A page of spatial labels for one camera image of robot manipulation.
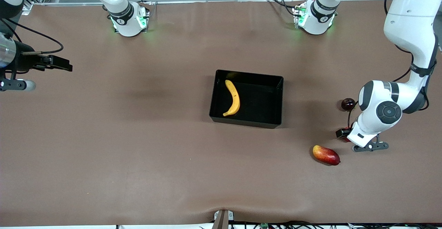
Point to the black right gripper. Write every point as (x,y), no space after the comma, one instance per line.
(25,61)

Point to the dark purple plum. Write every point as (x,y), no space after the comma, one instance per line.
(347,104)

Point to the red yellow mango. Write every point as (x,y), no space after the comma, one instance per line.
(326,155)

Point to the brown table mat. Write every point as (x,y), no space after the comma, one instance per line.
(138,153)

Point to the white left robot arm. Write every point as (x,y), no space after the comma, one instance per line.
(407,21)

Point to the yellow banana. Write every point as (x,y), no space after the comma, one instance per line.
(236,101)

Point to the metal table edge bracket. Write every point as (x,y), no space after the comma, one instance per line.
(222,220)

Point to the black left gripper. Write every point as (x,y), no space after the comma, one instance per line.
(343,132)

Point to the black plastic box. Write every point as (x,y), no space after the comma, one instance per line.
(262,101)

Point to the metal table edge rail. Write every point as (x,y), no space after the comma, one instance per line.
(179,2)

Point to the red apple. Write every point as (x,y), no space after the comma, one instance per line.
(344,140)

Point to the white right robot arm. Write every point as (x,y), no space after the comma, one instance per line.
(124,18)

